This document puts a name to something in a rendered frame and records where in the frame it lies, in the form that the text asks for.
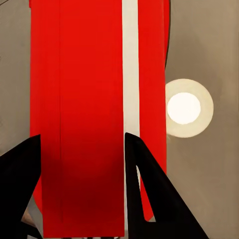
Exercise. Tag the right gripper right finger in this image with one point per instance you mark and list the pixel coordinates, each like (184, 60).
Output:
(173, 218)

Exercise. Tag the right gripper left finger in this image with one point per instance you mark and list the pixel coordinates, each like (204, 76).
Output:
(20, 170)

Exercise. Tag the radio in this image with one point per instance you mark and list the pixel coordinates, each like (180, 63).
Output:
(97, 71)

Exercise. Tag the coffee table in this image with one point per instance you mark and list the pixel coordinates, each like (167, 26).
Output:
(202, 106)

